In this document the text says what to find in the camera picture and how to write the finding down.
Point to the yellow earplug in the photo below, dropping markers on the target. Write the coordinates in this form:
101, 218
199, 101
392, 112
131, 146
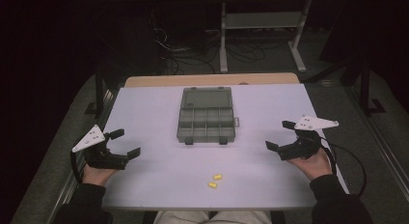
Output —
217, 177
212, 185

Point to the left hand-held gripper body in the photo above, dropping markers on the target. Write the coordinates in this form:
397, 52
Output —
103, 158

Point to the grey plastic compartment box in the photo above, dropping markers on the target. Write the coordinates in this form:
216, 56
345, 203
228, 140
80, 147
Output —
205, 121

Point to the black metal stand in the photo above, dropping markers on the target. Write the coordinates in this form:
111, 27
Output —
99, 92
365, 89

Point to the person's legs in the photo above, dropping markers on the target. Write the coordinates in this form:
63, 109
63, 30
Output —
212, 217

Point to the person's right hand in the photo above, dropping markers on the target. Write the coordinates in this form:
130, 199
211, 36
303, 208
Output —
316, 167

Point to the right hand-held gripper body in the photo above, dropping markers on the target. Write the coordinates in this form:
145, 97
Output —
300, 149

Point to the person's left hand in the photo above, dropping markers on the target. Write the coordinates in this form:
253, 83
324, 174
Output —
95, 176

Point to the white metal stand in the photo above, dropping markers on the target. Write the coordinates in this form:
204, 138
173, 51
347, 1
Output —
257, 20

